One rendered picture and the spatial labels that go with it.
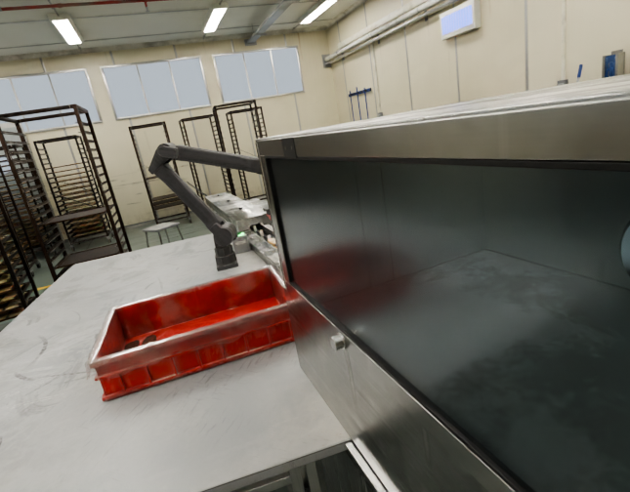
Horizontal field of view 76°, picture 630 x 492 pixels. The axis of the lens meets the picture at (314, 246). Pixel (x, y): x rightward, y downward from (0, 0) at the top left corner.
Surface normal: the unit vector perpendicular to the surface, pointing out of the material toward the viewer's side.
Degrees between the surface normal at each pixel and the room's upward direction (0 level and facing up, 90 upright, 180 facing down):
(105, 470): 0
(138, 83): 90
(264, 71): 90
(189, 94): 90
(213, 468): 0
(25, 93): 90
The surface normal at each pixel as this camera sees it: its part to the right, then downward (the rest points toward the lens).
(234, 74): 0.37, 0.21
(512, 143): -0.91, 0.25
